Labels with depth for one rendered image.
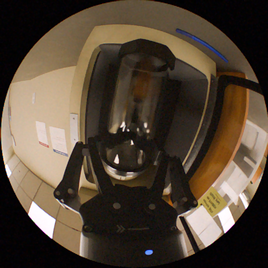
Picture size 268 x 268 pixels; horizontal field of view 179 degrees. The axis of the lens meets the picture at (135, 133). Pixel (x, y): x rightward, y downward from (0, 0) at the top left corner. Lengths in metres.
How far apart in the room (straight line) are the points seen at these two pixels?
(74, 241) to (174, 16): 1.82
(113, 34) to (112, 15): 0.06
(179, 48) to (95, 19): 0.19
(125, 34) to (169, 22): 0.09
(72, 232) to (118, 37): 1.75
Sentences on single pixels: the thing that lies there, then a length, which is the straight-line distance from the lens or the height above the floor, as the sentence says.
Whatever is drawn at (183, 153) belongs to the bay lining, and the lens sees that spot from 0.27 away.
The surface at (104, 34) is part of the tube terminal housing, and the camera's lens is 0.23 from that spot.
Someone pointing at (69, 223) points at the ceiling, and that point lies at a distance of 1.65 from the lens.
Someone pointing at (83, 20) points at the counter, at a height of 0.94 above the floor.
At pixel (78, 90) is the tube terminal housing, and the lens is 0.20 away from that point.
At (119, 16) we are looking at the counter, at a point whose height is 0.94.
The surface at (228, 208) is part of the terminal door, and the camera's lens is 0.24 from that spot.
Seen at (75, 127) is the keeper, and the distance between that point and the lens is 0.21.
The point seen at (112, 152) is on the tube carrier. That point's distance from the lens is 0.16.
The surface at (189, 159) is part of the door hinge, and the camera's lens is 0.28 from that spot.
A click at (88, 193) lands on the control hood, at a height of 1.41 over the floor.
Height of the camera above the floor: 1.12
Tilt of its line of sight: 21 degrees up
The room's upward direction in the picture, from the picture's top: 167 degrees counter-clockwise
